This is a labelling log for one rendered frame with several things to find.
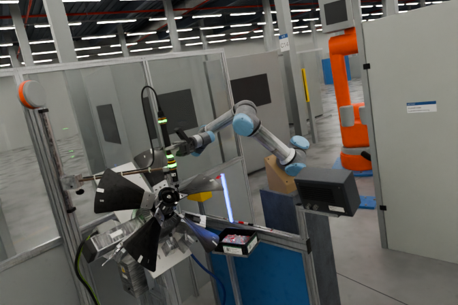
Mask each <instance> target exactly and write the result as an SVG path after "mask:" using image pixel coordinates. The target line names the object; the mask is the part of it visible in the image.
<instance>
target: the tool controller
mask: <svg viewBox="0 0 458 305"><path fill-rule="evenodd" d="M294 182H295V185H296V188H297V190H298V192H299V196H300V199H301V202H302V205H303V207H304V209H307V210H315V211H319V212H327V213H331V214H339V215H344V216H351V217H353V216H354V214H355V212H356V211H357V209H358V207H359V206H360V204H361V199H360V196H359V194H358V189H357V186H356V181H355V179H354V174H353V171H352V170H340V169H329V168H318V167H303V168H302V170H301V171H300V172H299V173H298V174H297V175H296V176H295V178H294Z"/></svg>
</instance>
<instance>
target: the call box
mask: <svg viewBox="0 0 458 305"><path fill-rule="evenodd" d="M211 197H212V193H211V191H208V192H203V193H195V194H191V195H189V196H187V199H189V200H193V201H197V202H203V201H205V200H207V199H209V198H211Z"/></svg>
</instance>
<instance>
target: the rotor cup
mask: <svg viewBox="0 0 458 305"><path fill-rule="evenodd" d="M168 195H170V196H171V198H170V199H168V198H167V196H168ZM156 197H157V198H156ZM156 197H155V200H154V203H153V207H152V209H149V210H150V213H151V214H152V215H154V214H155V211H156V209H157V207H158V208H159V209H160V210H161V211H162V214H163V215H164V221H165V220H168V219H170V218H172V216H173V215H174V212H173V210H176V206H177V205H178V203H179V201H180V195H179V193H178V192H177V191H176V190H175V189H173V188H172V187H164V188H162V189H160V190H159V192H158V194H157V196H156ZM164 206H165V208H164V209H163V207H164Z"/></svg>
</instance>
